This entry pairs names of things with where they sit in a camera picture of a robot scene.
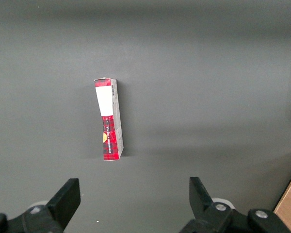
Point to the red and grey carton box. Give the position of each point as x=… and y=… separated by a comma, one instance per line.
x=109, y=121

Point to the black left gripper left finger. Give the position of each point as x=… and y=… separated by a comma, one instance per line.
x=65, y=201

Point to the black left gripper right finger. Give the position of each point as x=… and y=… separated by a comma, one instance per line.
x=198, y=201

